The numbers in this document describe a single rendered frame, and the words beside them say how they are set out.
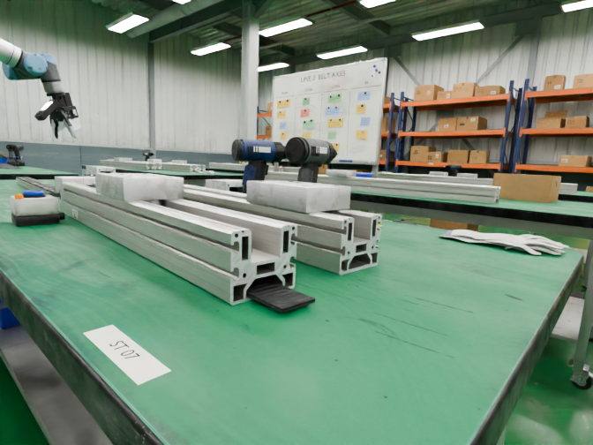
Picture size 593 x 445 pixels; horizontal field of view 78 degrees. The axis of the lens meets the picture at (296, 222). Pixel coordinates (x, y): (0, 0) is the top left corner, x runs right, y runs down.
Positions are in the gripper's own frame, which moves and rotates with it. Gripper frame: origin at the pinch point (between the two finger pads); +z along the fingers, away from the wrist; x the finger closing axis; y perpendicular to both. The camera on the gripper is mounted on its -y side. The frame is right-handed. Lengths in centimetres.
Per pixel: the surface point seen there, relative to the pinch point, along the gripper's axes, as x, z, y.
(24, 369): -41, 65, -62
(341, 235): -154, 3, -55
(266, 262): -150, 1, -68
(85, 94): 899, -12, 622
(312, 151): -137, -3, -27
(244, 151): -114, -1, -21
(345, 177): -91, 46, 113
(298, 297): -154, 4, -70
